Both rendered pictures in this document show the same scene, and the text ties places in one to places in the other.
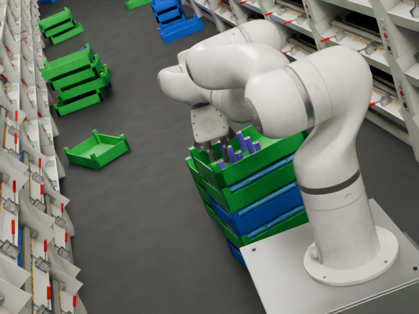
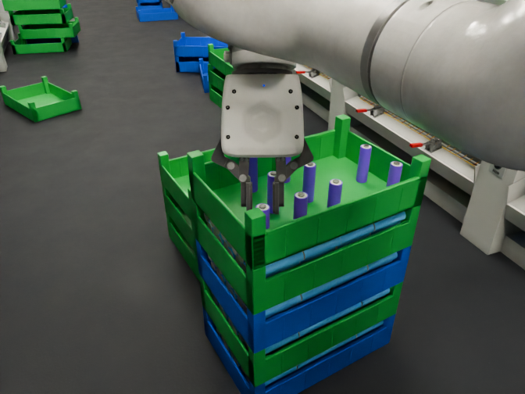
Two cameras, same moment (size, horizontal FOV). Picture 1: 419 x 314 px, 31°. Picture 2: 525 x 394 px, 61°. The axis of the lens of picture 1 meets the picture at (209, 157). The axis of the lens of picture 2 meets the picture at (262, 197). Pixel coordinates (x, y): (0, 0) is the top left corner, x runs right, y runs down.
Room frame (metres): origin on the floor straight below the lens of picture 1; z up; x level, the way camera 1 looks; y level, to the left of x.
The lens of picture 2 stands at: (1.52, 0.11, 0.70)
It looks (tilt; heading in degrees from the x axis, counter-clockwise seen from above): 33 degrees down; 344
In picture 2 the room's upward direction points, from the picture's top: straight up
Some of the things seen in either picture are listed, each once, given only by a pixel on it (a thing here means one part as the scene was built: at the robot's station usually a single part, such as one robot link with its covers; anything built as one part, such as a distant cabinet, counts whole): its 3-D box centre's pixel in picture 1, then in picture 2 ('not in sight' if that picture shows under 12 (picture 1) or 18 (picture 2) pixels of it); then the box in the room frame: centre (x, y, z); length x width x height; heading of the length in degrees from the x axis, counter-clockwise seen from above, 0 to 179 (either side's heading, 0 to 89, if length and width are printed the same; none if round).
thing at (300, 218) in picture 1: (274, 213); (298, 293); (2.06, -0.12, 0.12); 0.30 x 0.20 x 0.08; 104
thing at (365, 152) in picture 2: not in sight; (363, 162); (2.08, -0.23, 0.36); 0.02 x 0.02 x 0.06
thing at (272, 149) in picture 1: (248, 146); (305, 179); (2.06, -0.12, 0.36); 0.30 x 0.20 x 0.08; 104
